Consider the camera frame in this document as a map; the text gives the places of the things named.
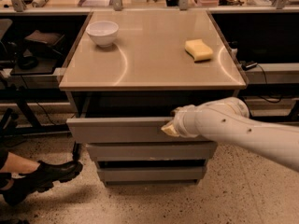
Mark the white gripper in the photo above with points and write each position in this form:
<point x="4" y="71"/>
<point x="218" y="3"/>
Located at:
<point x="182" y="124"/>

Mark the grey top drawer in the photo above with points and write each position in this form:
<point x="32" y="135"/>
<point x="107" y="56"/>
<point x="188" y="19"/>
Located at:
<point x="123" y="130"/>

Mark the grey drawer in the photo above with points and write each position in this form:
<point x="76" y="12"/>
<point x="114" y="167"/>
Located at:
<point x="158" y="174"/>
<point x="123" y="130"/>
<point x="152" y="151"/>

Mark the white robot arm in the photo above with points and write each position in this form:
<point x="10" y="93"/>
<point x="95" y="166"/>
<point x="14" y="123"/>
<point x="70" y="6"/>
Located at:
<point x="227" y="120"/>

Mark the grey drawer cabinet beige top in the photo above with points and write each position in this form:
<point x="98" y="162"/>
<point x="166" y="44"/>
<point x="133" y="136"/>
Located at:
<point x="147" y="72"/>

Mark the grey middle drawer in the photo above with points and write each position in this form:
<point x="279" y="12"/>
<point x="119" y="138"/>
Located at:
<point x="152" y="151"/>

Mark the grey bottom drawer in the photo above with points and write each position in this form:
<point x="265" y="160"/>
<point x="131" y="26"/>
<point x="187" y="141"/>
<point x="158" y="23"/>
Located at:
<point x="158" y="174"/>

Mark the yellow sponge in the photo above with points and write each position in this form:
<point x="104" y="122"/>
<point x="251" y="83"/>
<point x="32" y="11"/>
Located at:
<point x="198" y="50"/>

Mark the black power adapter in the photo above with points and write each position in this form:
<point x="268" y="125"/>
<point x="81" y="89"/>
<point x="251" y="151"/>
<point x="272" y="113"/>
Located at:
<point x="248" y="65"/>

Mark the white ceramic bowl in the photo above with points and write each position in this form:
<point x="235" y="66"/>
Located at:
<point x="102" y="33"/>

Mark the black chunky shoe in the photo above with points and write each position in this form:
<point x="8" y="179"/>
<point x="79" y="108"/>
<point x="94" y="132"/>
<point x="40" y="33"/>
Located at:
<point x="41" y="180"/>

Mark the black headphones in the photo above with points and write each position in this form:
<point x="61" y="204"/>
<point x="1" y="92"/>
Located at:
<point x="26" y="60"/>

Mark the person bare leg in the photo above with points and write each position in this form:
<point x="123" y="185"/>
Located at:
<point x="19" y="165"/>

